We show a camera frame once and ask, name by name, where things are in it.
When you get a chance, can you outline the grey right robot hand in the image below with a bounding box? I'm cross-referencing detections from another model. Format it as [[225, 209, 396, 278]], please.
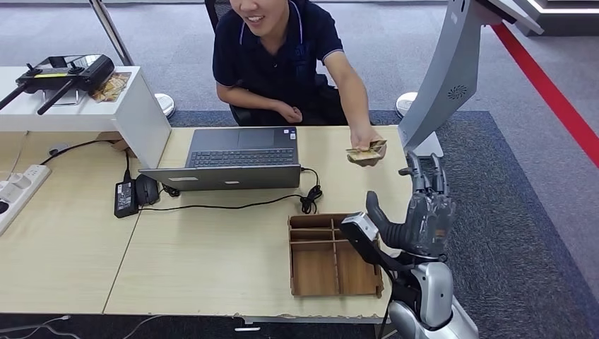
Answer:
[[365, 149, 457, 259]]

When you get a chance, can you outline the person's right hand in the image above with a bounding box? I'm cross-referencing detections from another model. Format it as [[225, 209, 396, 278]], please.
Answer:
[[275, 102, 304, 124]]

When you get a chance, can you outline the person's left hand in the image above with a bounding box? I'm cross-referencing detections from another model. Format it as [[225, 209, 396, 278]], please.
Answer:
[[347, 124, 389, 168]]

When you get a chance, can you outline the person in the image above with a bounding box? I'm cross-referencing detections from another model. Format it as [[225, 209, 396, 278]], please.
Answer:
[[211, 0, 389, 168]]

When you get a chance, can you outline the black office chair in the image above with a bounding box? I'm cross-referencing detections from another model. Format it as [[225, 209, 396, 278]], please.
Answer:
[[204, 0, 338, 127]]

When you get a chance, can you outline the white round base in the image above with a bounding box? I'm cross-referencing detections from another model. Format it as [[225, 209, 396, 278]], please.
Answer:
[[395, 91, 419, 118], [153, 93, 176, 119]]

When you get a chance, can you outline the grey laptop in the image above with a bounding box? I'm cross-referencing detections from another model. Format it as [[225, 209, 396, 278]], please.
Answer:
[[138, 126, 302, 192]]

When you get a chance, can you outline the grey kiosk stand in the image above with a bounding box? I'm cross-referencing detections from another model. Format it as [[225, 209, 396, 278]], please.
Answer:
[[398, 0, 545, 159]]

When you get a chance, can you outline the wooden divided tray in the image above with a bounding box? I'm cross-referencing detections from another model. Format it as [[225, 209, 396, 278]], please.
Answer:
[[286, 213, 385, 299]]

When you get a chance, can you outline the white desk shelf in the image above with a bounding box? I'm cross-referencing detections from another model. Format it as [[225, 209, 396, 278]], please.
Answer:
[[0, 66, 172, 170]]

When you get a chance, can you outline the black computer mouse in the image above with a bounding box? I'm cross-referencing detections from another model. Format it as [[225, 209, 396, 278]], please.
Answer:
[[134, 174, 161, 207]]

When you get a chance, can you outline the patterned cards stack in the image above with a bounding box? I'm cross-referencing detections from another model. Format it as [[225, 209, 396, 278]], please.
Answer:
[[88, 71, 132, 105]]

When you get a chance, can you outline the black laptop charger brick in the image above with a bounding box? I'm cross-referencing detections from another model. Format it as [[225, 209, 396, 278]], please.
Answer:
[[113, 180, 140, 220]]

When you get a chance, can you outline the metal pole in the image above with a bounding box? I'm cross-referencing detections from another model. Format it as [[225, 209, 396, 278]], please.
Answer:
[[88, 0, 135, 66]]

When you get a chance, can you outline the black remote controller with antennas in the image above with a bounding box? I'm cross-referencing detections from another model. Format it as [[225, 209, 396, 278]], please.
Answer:
[[0, 54, 116, 117]]

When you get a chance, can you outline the clear controller stand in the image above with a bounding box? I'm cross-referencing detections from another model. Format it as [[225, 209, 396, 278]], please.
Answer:
[[41, 88, 81, 108]]

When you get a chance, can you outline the white power strip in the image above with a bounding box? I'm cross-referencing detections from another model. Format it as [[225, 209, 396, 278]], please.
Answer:
[[0, 163, 52, 237]]

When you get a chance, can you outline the white plug adapter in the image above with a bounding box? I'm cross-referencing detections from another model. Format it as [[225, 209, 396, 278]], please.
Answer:
[[0, 182, 22, 204], [6, 172, 32, 191]]

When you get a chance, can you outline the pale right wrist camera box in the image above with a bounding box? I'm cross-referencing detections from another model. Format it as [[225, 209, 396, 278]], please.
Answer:
[[340, 211, 408, 273]]

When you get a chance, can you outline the black laptop power cable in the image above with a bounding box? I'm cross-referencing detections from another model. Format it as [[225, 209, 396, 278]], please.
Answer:
[[138, 167, 324, 215]]

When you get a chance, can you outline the black mains cable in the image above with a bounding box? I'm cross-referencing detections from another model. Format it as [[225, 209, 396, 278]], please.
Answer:
[[40, 139, 132, 184]]

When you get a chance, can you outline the white floor cable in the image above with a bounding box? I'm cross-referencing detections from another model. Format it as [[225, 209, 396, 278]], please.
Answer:
[[122, 315, 162, 339], [0, 316, 83, 339]]

